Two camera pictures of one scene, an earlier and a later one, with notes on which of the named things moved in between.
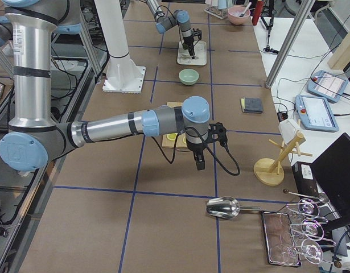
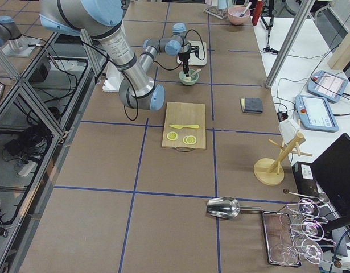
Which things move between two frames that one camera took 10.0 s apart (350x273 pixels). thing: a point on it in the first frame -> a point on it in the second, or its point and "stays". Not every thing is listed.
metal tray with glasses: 281,247 stays
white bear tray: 200,52 stays
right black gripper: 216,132 -> 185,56
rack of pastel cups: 218,8 stays
